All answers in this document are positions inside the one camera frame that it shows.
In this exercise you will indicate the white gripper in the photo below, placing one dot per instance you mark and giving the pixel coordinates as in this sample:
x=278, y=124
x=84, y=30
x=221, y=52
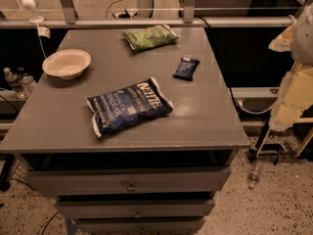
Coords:
x=303, y=41

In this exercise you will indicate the large blue chip bag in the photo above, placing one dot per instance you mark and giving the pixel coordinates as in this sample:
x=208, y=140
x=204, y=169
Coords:
x=128, y=106

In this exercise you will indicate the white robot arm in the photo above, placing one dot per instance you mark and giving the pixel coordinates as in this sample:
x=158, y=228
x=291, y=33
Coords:
x=301, y=44

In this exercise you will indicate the small dark blue snack bag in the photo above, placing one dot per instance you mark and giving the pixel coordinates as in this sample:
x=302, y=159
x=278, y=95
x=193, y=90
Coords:
x=186, y=69

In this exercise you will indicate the green chip bag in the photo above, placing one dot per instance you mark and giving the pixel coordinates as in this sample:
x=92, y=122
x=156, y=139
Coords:
x=150, y=37

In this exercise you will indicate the white paper bowl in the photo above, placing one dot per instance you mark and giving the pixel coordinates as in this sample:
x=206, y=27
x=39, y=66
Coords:
x=67, y=64

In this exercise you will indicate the plastic bottle on floor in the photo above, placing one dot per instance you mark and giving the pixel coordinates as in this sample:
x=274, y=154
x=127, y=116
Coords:
x=254, y=175

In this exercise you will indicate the grey drawer cabinet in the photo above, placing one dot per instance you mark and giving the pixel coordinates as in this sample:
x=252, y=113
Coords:
x=177, y=163

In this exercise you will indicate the top drawer knob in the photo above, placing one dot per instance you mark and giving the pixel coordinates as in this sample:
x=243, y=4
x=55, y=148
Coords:
x=131, y=187

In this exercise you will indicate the drawer knob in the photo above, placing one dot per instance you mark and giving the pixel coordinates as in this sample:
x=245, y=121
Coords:
x=137, y=215
x=131, y=187

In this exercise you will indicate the middle drawer knob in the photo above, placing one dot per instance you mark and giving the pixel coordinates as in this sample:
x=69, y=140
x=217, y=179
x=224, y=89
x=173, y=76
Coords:
x=137, y=215

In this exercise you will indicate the glass jar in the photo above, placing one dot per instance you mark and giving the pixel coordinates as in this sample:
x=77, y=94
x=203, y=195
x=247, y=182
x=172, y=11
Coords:
x=28, y=80

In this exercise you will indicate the white desk lamp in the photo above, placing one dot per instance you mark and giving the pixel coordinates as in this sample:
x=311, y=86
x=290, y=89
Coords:
x=33, y=7

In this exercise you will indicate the clear plastic water bottle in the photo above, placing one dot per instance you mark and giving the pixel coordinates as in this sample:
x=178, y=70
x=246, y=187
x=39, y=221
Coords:
x=15, y=82

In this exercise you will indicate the metal frame rail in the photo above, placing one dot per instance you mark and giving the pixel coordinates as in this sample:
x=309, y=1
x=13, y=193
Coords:
x=179, y=22

